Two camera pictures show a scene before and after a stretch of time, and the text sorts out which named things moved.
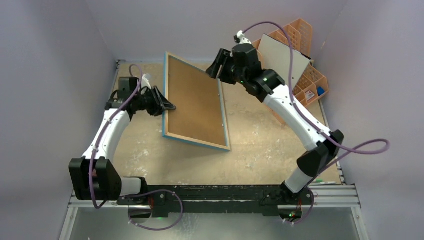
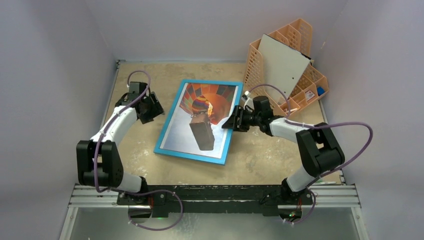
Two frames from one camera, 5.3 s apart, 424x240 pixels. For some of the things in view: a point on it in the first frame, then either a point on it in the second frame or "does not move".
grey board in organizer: x=274 y=54 does not move
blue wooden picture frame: x=199 y=117 to x=222 y=160
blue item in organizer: x=320 y=90 does not move
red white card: x=309 y=95 does not move
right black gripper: x=224 y=62 to x=238 y=119
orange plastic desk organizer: x=313 y=84 does not move
